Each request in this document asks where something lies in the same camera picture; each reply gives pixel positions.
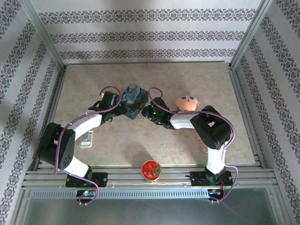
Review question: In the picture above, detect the starry night print tin box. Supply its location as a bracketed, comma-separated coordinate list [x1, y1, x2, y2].
[120, 83, 150, 120]

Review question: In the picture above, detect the pink plush doll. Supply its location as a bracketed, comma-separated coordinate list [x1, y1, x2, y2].
[175, 95, 202, 113]

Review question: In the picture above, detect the round red gold tin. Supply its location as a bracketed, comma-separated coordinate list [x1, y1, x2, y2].
[141, 160, 162, 182]

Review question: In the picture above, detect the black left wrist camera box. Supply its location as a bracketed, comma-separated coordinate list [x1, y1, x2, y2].
[102, 91, 118, 106]

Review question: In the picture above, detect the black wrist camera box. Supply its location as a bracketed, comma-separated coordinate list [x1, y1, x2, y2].
[102, 91, 118, 106]
[153, 97, 167, 109]

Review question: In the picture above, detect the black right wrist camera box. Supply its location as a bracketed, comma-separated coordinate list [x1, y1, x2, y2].
[153, 97, 167, 109]

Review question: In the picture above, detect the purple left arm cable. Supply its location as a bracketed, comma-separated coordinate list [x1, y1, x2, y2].
[54, 86, 123, 206]

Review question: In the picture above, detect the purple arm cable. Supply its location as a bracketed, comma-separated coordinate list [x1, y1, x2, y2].
[54, 86, 123, 206]
[148, 87, 240, 205]

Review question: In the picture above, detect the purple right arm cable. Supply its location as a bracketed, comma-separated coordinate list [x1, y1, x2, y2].
[148, 87, 240, 205]

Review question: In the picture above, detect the silver metal bracket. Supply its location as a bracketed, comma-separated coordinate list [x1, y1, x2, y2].
[79, 130, 94, 149]

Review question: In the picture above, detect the aluminium frame rail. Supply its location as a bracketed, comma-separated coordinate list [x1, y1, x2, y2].
[22, 163, 278, 189]

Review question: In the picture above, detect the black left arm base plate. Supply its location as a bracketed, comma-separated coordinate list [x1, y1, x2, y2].
[65, 172, 109, 188]

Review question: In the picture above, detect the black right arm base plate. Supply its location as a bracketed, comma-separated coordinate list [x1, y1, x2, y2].
[189, 171, 233, 187]

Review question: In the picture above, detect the grey slotted cable duct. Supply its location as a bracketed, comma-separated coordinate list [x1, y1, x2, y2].
[31, 189, 210, 200]

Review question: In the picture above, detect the aluminium frame post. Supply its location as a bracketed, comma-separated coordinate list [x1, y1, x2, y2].
[230, 0, 278, 69]
[22, 0, 66, 69]

